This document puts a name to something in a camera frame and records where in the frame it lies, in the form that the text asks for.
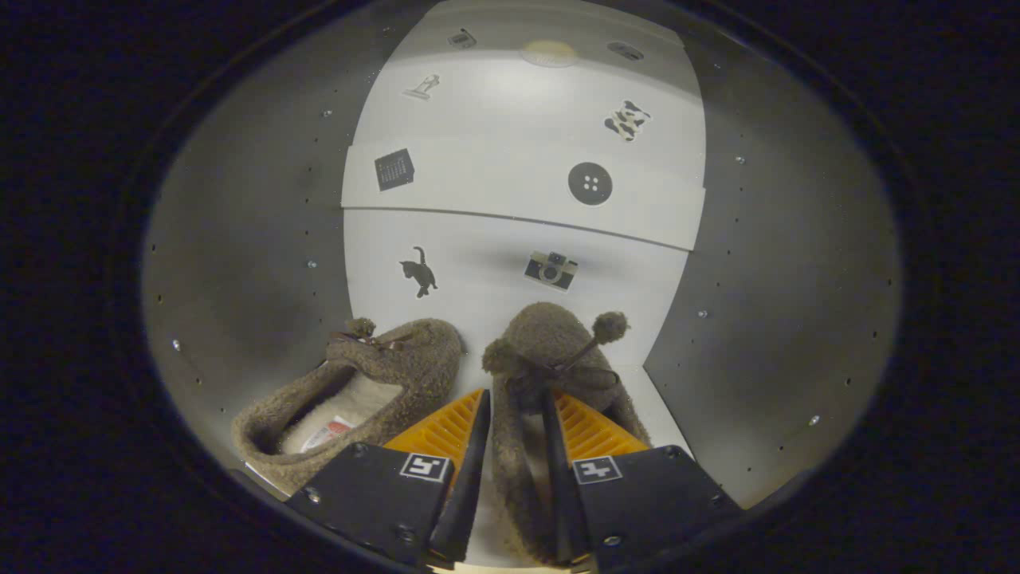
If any grey shoe cabinet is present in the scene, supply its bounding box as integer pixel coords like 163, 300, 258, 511
142, 0, 903, 511

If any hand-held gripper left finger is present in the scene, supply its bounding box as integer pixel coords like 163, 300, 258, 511
285, 388, 492, 568

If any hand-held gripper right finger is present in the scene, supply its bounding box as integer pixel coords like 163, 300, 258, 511
542, 388, 743, 571

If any brown fuzzy shoe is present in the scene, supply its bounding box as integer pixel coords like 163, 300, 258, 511
482, 301, 654, 565
231, 317, 465, 495

